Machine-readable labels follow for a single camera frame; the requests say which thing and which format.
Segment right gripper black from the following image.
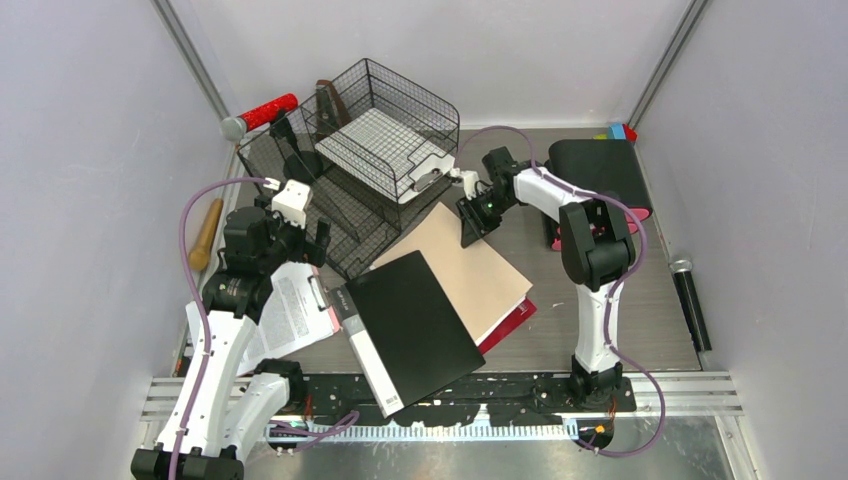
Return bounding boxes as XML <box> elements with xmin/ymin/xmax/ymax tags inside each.
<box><xmin>456</xmin><ymin>189</ymin><xmax>516</xmax><ymax>248</ymax></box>

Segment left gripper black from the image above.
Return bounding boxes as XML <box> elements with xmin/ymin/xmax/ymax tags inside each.
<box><xmin>256</xmin><ymin>196</ymin><xmax>329</xmax><ymax>274</ymax></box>

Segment beige folder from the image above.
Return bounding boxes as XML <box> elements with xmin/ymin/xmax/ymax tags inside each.
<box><xmin>372</xmin><ymin>203</ymin><xmax>532</xmax><ymax>344</ymax></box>

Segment black pink drawer cabinet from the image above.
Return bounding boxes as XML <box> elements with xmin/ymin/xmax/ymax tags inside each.
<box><xmin>544</xmin><ymin>139</ymin><xmax>653</xmax><ymax>222</ymax></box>

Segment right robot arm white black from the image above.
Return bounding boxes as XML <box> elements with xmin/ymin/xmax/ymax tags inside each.
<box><xmin>456</xmin><ymin>147</ymin><xmax>636</xmax><ymax>411</ymax></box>

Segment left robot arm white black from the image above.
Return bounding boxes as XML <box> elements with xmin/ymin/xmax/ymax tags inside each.
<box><xmin>130</xmin><ymin>206</ymin><xmax>331</xmax><ymax>479</ymax></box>

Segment pink clipboard with paper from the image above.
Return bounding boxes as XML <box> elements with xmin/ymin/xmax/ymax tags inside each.
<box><xmin>185</xmin><ymin>261</ymin><xmax>342</xmax><ymax>379</ymax></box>

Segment black stand in organizer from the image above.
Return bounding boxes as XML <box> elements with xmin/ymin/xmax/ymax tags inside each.
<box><xmin>270</xmin><ymin>110</ymin><xmax>324</xmax><ymax>185</ymax></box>

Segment wooden stick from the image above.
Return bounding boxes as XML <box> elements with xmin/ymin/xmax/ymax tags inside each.
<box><xmin>188</xmin><ymin>198</ymin><xmax>224</xmax><ymax>272</ymax></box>

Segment red notebook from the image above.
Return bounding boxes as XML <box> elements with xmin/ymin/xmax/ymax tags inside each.
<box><xmin>477</xmin><ymin>297</ymin><xmax>537</xmax><ymax>354</ymax></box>

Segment red glitter microphone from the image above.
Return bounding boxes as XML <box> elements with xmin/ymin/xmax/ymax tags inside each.
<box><xmin>219</xmin><ymin>93</ymin><xmax>299</xmax><ymax>142</ymax></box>

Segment brown object behind organizer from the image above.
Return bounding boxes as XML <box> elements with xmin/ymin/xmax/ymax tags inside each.
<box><xmin>315</xmin><ymin>79</ymin><xmax>351</xmax><ymax>140</ymax></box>

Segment black clip file folder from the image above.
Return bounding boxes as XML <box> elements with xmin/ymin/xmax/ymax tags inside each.
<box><xmin>328</xmin><ymin>251</ymin><xmax>485</xmax><ymax>418</ymax></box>

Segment colourful toy blocks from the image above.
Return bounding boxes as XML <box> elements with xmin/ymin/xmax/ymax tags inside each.
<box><xmin>593</xmin><ymin>123</ymin><xmax>638</xmax><ymax>143</ymax></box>

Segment black microphone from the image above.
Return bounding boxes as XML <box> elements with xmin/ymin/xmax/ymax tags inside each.
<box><xmin>669</xmin><ymin>258</ymin><xmax>712</xmax><ymax>352</ymax></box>

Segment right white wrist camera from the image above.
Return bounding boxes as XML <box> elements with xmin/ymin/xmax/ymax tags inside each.
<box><xmin>447</xmin><ymin>168</ymin><xmax>480</xmax><ymax>200</ymax></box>

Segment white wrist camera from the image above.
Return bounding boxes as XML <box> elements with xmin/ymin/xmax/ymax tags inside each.
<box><xmin>447</xmin><ymin>168</ymin><xmax>480</xmax><ymax>200</ymax></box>
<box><xmin>270</xmin><ymin>179</ymin><xmax>313</xmax><ymax>229</ymax></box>

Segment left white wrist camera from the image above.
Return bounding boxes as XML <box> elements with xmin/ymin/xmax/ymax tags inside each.
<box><xmin>270</xmin><ymin>179</ymin><xmax>313</xmax><ymax>229</ymax></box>

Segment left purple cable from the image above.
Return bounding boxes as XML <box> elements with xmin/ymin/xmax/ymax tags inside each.
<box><xmin>165</xmin><ymin>176</ymin><xmax>280</xmax><ymax>480</ymax></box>

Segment black wire mesh organizer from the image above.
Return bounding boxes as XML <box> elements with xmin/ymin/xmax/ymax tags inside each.
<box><xmin>237</xmin><ymin>58</ymin><xmax>460</xmax><ymax>279</ymax></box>

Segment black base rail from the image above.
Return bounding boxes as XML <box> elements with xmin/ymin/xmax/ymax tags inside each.
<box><xmin>280</xmin><ymin>373</ymin><xmax>637</xmax><ymax>427</ymax></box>

